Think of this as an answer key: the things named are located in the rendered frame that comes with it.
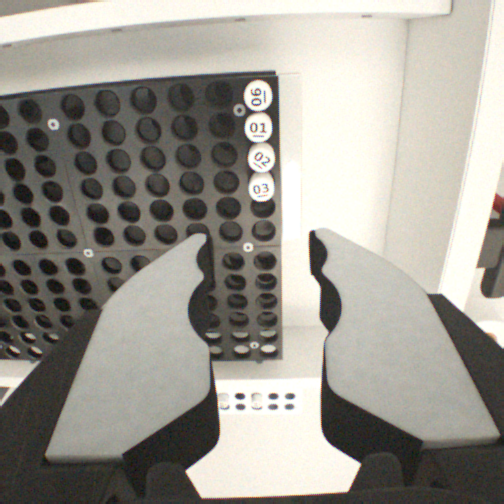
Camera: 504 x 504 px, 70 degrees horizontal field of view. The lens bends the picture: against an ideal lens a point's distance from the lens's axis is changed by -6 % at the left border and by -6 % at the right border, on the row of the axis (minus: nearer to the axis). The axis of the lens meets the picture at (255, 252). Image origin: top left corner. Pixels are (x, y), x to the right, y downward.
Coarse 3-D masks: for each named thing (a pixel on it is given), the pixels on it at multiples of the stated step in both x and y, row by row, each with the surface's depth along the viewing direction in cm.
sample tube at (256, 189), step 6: (252, 174) 19; (258, 174) 19; (264, 174) 19; (270, 174) 19; (252, 180) 18; (258, 180) 18; (264, 180) 18; (270, 180) 18; (252, 186) 18; (258, 186) 18; (264, 186) 18; (270, 186) 18; (252, 192) 18; (258, 192) 18; (264, 192) 18; (270, 192) 18; (258, 198) 18; (264, 198) 18
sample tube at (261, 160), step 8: (256, 144) 18; (264, 144) 18; (256, 152) 17; (264, 152) 17; (272, 152) 17; (248, 160) 18; (256, 160) 18; (264, 160) 18; (272, 160) 18; (256, 168) 18; (264, 168) 18
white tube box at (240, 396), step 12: (240, 396) 44; (264, 396) 43; (276, 396) 43; (288, 396) 43; (300, 396) 43; (228, 408) 44; (240, 408) 44; (252, 408) 44; (264, 408) 44; (276, 408) 44; (288, 408) 44; (300, 408) 44
